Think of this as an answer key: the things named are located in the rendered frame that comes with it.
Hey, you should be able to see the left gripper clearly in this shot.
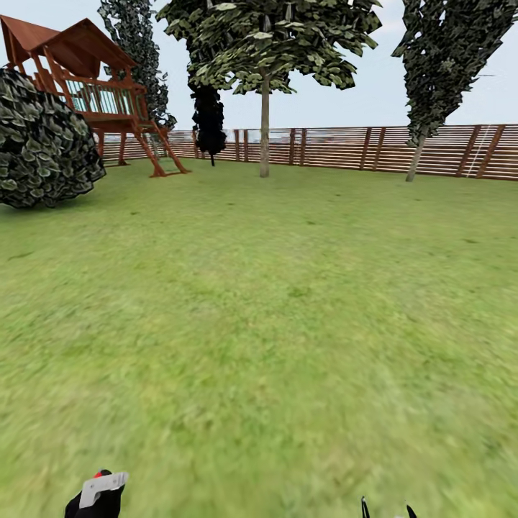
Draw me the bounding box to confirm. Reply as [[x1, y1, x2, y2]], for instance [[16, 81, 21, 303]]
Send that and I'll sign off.
[[65, 487, 122, 518]]

